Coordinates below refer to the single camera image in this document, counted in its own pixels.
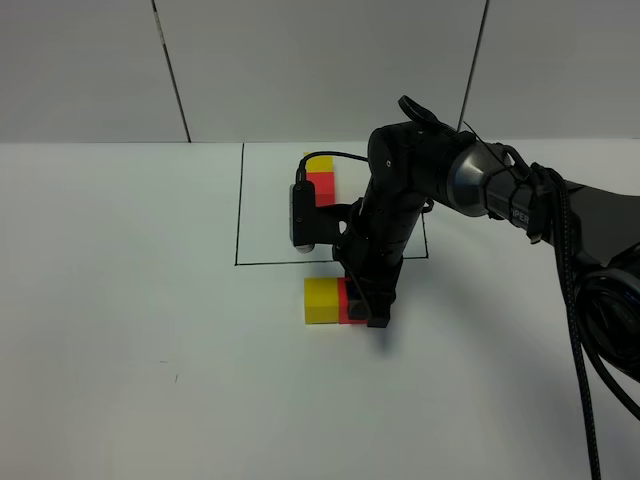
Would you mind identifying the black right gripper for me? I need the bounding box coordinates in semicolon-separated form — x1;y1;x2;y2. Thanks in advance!
333;199;425;328

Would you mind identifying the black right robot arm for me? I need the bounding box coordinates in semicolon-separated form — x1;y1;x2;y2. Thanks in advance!
339;97;639;413

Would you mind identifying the template red cube block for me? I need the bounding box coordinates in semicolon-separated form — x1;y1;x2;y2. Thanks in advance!
307;172;336;207

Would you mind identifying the template yellow cube block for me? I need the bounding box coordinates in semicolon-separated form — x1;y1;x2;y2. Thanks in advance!
305;154;334;173

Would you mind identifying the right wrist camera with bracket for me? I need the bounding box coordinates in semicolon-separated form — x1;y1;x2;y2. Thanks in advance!
289;180;362;253

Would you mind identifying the black cable tie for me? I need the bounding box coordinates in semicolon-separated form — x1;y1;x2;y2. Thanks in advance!
463;121;520;180

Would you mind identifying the braided black right cable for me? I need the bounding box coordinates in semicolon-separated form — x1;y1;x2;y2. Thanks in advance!
529;162;640;480

